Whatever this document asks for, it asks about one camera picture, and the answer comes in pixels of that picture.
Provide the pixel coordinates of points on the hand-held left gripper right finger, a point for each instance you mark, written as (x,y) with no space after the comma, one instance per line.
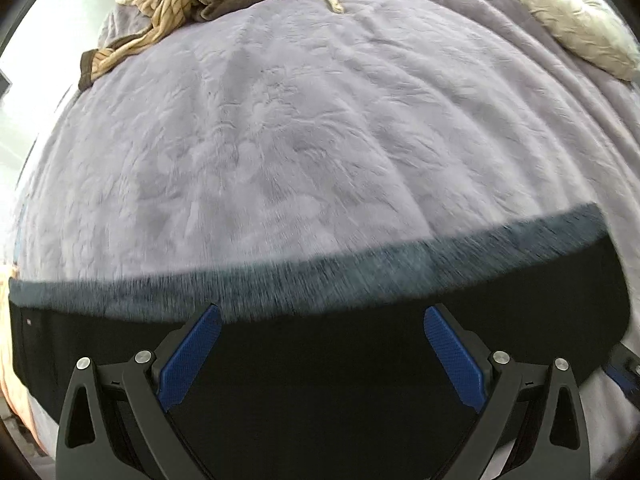
(452,355)

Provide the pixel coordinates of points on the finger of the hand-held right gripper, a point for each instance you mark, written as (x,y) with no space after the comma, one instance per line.
(622,364)

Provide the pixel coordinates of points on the lilac fleece blanket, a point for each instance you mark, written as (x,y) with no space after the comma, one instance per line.
(300,135)

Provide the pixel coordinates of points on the black pants with grey waistband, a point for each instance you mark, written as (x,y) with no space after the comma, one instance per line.
(320,355)

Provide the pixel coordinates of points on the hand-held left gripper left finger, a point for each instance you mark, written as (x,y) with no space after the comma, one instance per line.
(187,355)

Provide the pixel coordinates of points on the cream textured pillow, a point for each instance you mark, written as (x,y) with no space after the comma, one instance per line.
(570,12)

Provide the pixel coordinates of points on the brown and beige striped garment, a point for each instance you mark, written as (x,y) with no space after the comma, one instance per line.
(190,0)

